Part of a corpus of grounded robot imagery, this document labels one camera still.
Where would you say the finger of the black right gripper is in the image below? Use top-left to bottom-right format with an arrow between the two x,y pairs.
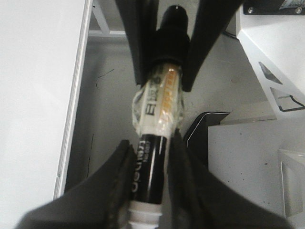
115,0 -> 158,84
182,0 -> 243,92

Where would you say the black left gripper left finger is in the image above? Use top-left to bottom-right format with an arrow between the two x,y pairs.
17,140 -> 136,229

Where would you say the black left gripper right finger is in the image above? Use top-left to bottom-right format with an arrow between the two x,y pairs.
168,129 -> 293,229

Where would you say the white black whiteboard marker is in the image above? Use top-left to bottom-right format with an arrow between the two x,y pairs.
129,5 -> 190,229

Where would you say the white whiteboard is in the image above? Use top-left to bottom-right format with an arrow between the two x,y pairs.
0,0 -> 92,229

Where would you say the whiteboard stand frame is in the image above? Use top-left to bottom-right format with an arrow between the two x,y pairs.
88,0 -> 126,38

